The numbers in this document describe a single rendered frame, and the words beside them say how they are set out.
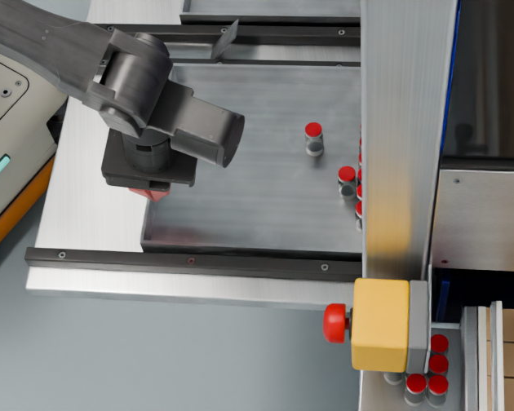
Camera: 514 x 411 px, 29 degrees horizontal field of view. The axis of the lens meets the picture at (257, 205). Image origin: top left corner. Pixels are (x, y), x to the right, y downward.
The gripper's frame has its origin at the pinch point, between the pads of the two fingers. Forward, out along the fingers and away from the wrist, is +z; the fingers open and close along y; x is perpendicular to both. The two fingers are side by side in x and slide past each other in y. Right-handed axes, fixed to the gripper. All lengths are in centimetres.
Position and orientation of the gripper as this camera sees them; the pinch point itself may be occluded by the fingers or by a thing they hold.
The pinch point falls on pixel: (156, 193)
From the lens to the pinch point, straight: 118.0
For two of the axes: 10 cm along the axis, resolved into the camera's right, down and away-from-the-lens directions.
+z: -0.3, 4.9, 8.7
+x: 1.1, -8.7, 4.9
